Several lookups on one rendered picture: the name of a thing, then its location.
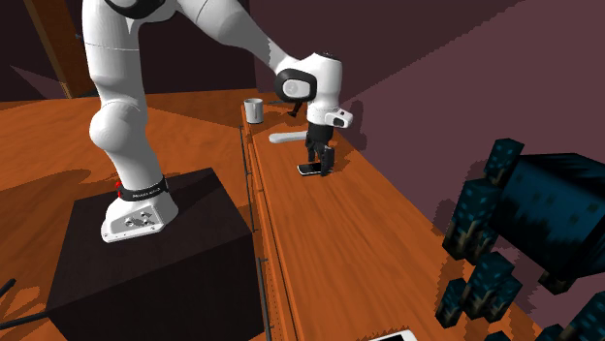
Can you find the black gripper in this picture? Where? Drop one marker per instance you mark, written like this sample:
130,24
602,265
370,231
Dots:
319,134

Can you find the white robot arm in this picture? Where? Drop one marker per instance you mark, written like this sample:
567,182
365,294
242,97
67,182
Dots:
118,71

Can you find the grey mug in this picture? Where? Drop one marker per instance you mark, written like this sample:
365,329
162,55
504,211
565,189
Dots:
254,112

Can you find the wooden chest of drawers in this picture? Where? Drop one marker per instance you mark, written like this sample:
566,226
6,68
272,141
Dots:
359,245

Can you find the white flat tablet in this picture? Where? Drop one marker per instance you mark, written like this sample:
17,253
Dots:
392,336

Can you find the dark robot stand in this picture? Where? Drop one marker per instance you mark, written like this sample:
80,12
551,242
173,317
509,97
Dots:
156,278

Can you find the dark blue blocky figure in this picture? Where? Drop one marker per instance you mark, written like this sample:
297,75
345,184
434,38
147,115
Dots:
548,212

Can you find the brown wooden door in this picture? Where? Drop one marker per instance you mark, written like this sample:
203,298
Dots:
61,47

